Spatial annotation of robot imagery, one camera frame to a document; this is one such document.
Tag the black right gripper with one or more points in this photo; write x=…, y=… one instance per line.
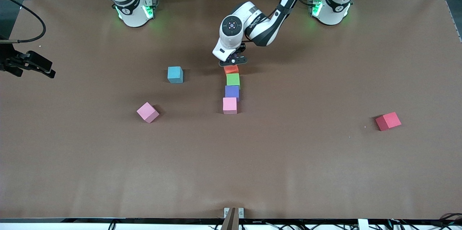
x=10, y=61

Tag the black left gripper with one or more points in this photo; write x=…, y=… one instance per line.
x=242, y=48

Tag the orange foam cube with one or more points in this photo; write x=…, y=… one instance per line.
x=231, y=70

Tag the green foam cube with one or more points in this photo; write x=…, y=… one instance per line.
x=233, y=79

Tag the purple foam cube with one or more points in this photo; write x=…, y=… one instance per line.
x=232, y=91

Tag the pink foam cube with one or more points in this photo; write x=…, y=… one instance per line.
x=147, y=112
x=230, y=104

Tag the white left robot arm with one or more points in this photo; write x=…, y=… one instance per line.
x=335, y=8

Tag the cyan foam cube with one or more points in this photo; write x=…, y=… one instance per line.
x=175, y=74

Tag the paper table cover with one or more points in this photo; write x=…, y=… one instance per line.
x=108, y=168

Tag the grey stand pole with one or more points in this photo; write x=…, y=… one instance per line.
x=231, y=222

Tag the red foam cube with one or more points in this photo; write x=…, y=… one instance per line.
x=388, y=121

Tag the metal clamp bracket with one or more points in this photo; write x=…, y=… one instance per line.
x=241, y=212

